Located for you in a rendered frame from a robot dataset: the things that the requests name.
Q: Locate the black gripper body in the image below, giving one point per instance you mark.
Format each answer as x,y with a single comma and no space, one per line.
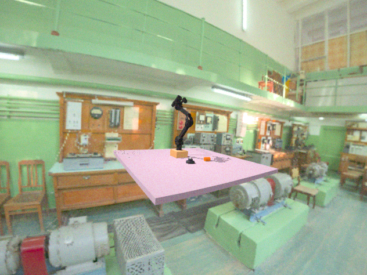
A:
183,100

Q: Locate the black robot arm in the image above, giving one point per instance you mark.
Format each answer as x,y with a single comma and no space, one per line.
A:
188,123

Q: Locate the grey round pedestal with silver shaft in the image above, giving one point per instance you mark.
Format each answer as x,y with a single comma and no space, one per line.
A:
190,161

